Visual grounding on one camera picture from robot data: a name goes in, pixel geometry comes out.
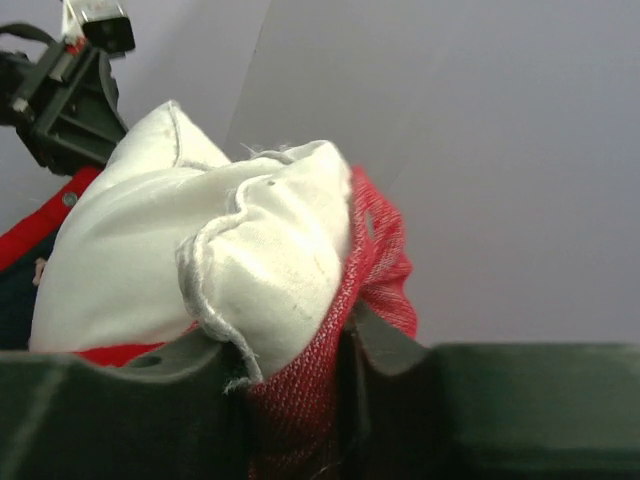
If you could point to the red patterned pillowcase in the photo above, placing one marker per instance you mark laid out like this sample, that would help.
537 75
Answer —
292 418

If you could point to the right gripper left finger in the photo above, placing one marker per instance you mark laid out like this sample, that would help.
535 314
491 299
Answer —
165 415

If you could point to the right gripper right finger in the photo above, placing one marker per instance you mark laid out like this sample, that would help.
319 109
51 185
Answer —
484 411

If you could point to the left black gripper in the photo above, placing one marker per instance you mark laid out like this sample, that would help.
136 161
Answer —
64 107

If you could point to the white pillow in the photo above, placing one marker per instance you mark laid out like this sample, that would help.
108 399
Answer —
173 234

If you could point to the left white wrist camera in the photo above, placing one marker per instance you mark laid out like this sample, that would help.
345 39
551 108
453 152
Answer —
102 23

